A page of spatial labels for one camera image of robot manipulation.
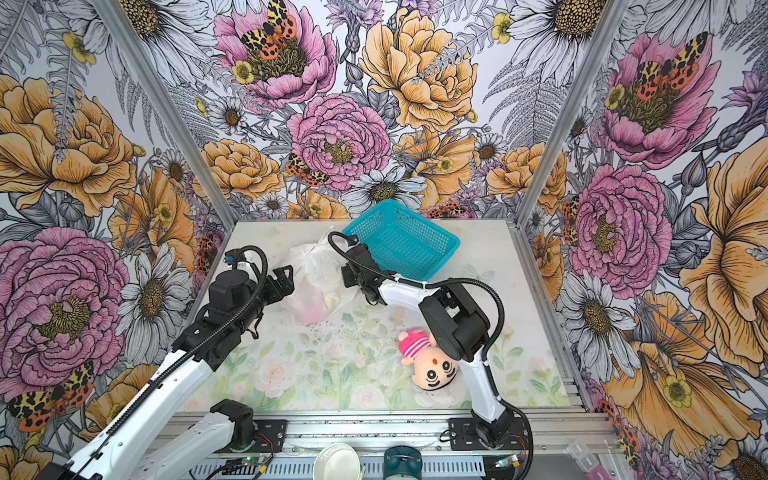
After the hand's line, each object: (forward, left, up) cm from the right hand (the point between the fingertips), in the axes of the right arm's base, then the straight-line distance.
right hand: (350, 273), depth 97 cm
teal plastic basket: (+19, -20, -8) cm, 28 cm away
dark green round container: (-50, -14, +1) cm, 52 cm away
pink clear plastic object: (-50, -57, -7) cm, 76 cm away
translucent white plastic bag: (-5, +9, +1) cm, 11 cm away
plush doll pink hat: (-31, -23, 0) cm, 39 cm away
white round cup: (-49, +1, -8) cm, 49 cm away
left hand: (-13, +15, +15) cm, 25 cm away
